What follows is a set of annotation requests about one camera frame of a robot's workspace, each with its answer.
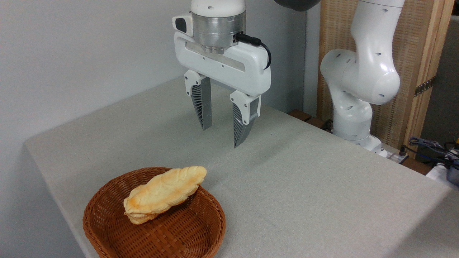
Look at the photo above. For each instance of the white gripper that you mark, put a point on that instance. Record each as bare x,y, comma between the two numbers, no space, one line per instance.
247,70

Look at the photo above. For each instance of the brass screen hinge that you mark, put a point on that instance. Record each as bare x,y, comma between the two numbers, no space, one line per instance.
425,86

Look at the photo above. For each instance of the white blue box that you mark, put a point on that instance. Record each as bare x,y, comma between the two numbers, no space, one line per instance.
446,172

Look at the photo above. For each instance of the brown woven wicker basket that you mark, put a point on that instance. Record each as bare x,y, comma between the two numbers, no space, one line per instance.
172,233

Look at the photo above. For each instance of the golden braided bread loaf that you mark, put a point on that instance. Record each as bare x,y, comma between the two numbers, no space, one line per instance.
161,193

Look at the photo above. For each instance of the white power strip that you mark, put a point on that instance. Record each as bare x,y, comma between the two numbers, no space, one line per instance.
394,156

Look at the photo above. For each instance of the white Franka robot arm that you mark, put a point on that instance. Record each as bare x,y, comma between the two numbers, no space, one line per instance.
362,71

